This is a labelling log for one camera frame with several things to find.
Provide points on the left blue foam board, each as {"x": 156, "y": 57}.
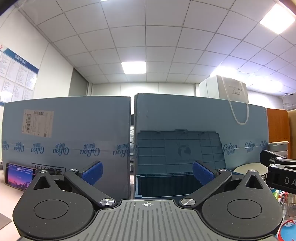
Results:
{"x": 74, "y": 120}

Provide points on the orange wooden cabinet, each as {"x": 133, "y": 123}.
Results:
{"x": 277, "y": 125}

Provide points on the wall notice board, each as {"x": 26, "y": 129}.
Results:
{"x": 16, "y": 71}

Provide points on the colourful printed package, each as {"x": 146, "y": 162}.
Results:
{"x": 288, "y": 230}

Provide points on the blue plastic storage box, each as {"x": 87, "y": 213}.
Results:
{"x": 166, "y": 148}

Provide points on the large ceiling light panel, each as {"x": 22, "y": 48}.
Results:
{"x": 278, "y": 17}

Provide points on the white bowl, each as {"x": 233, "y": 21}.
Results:
{"x": 249, "y": 169}

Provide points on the white cabinet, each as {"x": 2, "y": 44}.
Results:
{"x": 207, "y": 88}

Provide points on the white paper bag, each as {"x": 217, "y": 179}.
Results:
{"x": 231, "y": 89}

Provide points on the bundle of pens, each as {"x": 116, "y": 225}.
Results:
{"x": 281, "y": 197}

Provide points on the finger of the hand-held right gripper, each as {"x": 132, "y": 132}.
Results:
{"x": 268, "y": 157}

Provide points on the smartphone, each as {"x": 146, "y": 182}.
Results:
{"x": 18, "y": 176}

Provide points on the grey ribbed plastic container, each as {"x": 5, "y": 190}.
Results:
{"x": 278, "y": 146}

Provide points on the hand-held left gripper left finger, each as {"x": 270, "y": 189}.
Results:
{"x": 92, "y": 173}

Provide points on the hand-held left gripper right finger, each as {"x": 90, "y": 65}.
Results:
{"x": 203, "y": 173}

